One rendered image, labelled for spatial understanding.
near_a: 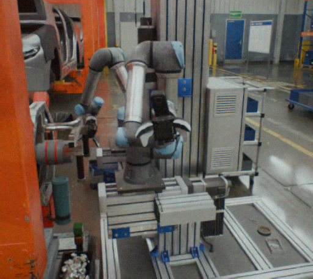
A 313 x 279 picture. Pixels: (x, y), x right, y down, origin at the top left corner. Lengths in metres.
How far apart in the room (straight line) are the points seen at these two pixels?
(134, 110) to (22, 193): 0.51
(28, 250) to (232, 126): 1.10
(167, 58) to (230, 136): 0.60
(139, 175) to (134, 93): 0.42
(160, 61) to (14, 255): 0.95
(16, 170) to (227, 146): 1.04
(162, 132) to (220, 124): 0.74
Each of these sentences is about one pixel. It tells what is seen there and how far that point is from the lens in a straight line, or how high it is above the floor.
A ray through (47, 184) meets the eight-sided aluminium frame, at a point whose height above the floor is 0.61.
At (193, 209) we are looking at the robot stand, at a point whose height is 0.73.
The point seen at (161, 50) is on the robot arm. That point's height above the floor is 1.43.
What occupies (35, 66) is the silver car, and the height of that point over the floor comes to 1.08.
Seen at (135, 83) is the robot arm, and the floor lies 1.30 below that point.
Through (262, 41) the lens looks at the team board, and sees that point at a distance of 11.28.
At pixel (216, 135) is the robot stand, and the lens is 1.65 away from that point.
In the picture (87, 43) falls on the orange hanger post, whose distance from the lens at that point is 5.26.
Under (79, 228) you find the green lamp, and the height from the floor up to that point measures 0.65.
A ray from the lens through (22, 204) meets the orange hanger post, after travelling 1.25.
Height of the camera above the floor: 1.50
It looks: 16 degrees down
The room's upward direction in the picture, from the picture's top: straight up
